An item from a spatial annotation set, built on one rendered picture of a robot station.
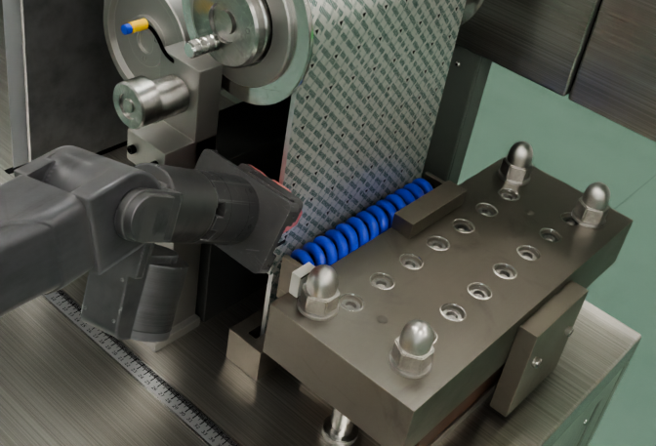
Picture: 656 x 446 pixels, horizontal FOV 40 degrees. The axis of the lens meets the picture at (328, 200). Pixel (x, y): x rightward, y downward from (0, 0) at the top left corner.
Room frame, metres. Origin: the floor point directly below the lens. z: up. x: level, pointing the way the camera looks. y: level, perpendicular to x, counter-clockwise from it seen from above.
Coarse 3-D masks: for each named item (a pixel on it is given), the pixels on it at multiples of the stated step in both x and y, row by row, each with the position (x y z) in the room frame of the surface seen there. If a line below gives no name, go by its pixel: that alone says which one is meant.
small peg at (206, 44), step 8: (192, 40) 0.64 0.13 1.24; (200, 40) 0.64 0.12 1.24; (208, 40) 0.64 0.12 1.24; (216, 40) 0.65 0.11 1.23; (184, 48) 0.63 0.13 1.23; (192, 48) 0.63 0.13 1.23; (200, 48) 0.63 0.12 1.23; (208, 48) 0.64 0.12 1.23; (216, 48) 0.65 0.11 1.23; (192, 56) 0.63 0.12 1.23
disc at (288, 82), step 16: (304, 0) 0.63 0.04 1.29; (304, 16) 0.63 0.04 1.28; (192, 32) 0.70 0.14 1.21; (304, 32) 0.63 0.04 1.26; (304, 48) 0.63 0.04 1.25; (288, 64) 0.63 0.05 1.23; (304, 64) 0.63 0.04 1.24; (224, 80) 0.67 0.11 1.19; (288, 80) 0.63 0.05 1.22; (240, 96) 0.66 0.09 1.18; (256, 96) 0.65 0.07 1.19; (272, 96) 0.64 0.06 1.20; (288, 96) 0.63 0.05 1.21
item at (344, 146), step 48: (432, 48) 0.79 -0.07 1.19; (336, 96) 0.68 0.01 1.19; (384, 96) 0.74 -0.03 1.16; (432, 96) 0.81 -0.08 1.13; (288, 144) 0.63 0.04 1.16; (336, 144) 0.69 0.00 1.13; (384, 144) 0.75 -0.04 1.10; (336, 192) 0.70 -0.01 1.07; (384, 192) 0.77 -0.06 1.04; (288, 240) 0.65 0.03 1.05
